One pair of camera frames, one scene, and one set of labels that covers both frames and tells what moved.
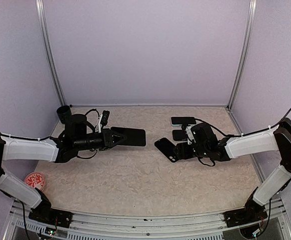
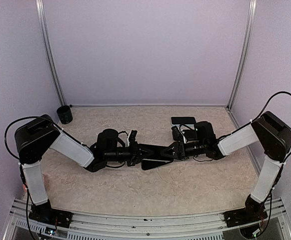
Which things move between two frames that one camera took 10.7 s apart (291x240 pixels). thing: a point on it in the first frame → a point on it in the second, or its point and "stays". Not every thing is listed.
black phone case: [167, 147] → [148, 164]
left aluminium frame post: [43, 22] stays
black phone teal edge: [181, 120] stays
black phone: [134, 136] → [157, 149]
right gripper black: [183, 152] stays
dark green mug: [64, 113] stays
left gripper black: [107, 141] → [136, 152]
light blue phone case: [178, 121] stays
